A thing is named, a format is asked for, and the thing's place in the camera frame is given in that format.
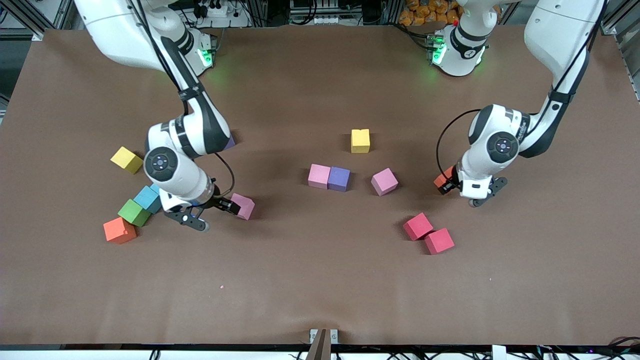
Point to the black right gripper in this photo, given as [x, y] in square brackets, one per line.
[218, 200]

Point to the orange foam block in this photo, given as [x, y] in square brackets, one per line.
[119, 231]
[441, 180]

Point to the pink foam block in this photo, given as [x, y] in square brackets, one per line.
[384, 181]
[319, 176]
[244, 206]

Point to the purple foam block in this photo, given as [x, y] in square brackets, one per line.
[231, 144]
[339, 178]

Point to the yellow foam block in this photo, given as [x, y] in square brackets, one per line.
[126, 160]
[360, 141]

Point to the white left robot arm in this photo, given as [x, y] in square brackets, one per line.
[560, 30]

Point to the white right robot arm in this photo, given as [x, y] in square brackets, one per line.
[125, 35]

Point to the red foam block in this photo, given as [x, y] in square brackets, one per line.
[439, 241]
[417, 226]

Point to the light blue foam block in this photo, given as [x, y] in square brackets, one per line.
[155, 188]
[146, 198]

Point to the green foam block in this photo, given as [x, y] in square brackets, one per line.
[133, 212]

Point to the brown table cover sheet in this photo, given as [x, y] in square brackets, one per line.
[300, 280]

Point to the white paper tag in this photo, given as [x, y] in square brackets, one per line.
[499, 353]

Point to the pile of orange objects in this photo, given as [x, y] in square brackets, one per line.
[425, 12]

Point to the white power strip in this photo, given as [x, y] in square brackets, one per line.
[320, 21]
[217, 11]

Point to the brown tapered post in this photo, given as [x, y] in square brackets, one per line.
[320, 347]

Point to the grey metal bracket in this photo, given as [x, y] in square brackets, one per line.
[334, 336]

